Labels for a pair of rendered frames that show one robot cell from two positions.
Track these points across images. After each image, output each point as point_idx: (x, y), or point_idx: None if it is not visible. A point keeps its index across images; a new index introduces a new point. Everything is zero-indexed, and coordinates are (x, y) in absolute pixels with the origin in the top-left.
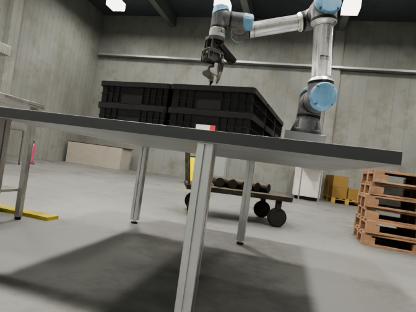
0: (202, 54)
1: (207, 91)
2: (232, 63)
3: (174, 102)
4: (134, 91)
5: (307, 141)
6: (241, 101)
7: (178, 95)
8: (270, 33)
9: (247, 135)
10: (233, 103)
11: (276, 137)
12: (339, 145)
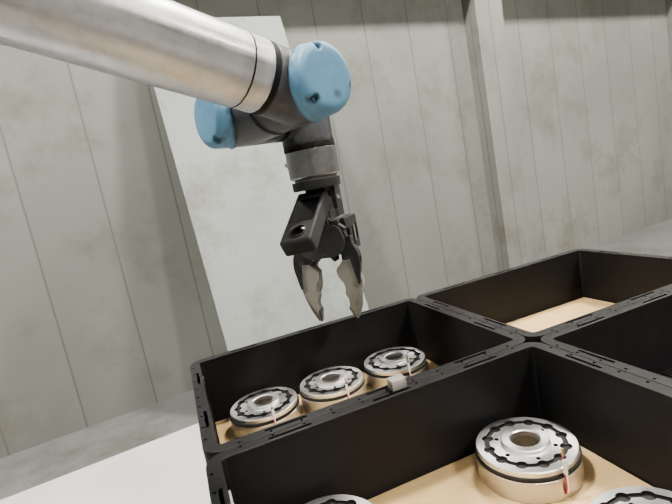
0: (354, 224)
1: (324, 339)
2: (295, 254)
3: (407, 346)
4: (505, 295)
5: (80, 469)
6: (235, 390)
7: (398, 330)
8: (148, 84)
9: (176, 432)
10: (257, 389)
11: (131, 449)
12: (27, 490)
